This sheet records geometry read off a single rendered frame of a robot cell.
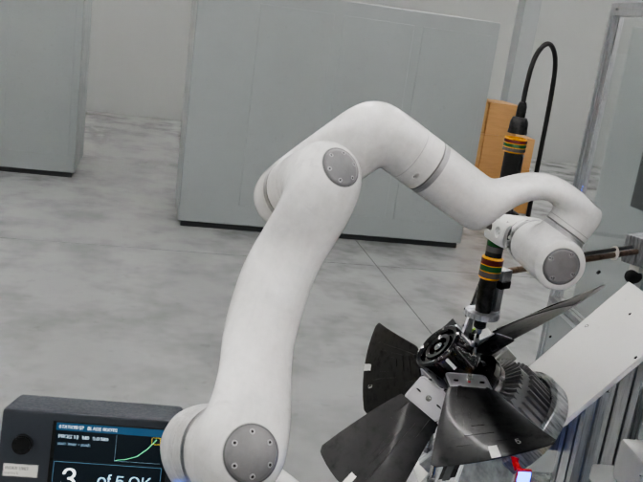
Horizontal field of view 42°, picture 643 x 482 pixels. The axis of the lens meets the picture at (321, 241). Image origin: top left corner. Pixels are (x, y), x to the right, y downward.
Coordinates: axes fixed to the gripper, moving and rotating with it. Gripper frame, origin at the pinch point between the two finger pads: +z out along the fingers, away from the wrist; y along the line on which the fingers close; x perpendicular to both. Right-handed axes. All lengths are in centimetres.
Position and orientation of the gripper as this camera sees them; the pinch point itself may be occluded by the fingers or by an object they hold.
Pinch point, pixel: (501, 217)
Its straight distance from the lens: 166.4
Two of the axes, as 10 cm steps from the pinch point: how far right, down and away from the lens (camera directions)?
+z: -1.0, -2.7, 9.6
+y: 9.9, 1.0, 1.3
